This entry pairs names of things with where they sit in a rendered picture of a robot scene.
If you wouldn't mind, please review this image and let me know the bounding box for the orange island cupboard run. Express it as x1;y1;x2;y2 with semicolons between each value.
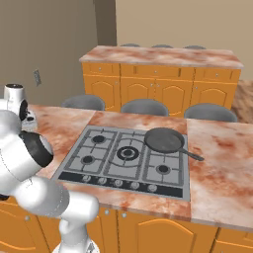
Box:
79;44;245;119

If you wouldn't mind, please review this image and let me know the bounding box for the grey wall socket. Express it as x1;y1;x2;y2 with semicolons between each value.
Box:
33;69;42;87

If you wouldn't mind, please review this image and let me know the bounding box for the grey gas hob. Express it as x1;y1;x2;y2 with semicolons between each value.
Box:
51;124;192;203

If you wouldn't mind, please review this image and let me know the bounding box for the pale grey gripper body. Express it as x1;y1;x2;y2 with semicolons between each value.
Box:
21;121;38;132

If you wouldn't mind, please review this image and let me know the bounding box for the orange cupboard door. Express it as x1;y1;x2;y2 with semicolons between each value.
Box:
0;196;45;253
211;226;253;253
37;207;119;253
117;211;219;253

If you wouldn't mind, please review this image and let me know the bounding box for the black frying pan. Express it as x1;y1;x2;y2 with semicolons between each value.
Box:
143;126;206;162

